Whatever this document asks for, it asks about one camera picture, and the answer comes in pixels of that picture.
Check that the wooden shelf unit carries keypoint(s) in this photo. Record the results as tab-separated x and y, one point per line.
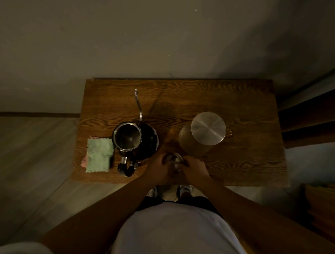
306	117

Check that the steel gooseneck kettle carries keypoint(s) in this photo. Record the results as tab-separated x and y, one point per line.
127	138

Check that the person's black shorts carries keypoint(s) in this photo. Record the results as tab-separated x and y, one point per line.
183	200

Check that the wooden crate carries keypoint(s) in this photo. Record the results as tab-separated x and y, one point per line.
320	209

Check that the person's right shoe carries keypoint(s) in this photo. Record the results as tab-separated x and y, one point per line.
184	190

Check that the person's left shoe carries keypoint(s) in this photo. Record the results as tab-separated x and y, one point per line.
152	193

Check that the green folded cloth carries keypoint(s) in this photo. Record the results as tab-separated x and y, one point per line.
99	155

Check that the wooden table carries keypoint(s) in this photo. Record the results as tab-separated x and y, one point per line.
180	130

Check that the small steel kettle lid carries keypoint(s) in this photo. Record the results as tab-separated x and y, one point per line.
173	161

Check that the person's left forearm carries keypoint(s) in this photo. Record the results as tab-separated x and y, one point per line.
99	212

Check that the person's white shirt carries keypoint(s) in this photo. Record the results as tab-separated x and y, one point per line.
178	230

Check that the pink folded cloth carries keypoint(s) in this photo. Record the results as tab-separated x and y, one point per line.
84	161

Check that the person's left fingers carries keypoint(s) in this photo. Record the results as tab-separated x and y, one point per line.
165	159

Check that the person's right fingers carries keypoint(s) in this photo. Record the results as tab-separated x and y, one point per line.
185	162

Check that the black round kettle base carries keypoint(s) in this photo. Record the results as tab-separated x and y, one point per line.
149	142

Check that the person's right forearm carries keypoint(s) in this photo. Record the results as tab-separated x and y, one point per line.
261	219

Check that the person's right hand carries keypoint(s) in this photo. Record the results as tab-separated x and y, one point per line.
195	170

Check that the person's left hand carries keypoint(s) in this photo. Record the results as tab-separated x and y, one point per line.
156	170

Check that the person's shoe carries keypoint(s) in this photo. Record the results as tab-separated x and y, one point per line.
152	193
184	190

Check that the glass jar with steel lid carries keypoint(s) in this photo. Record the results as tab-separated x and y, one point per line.
205	133

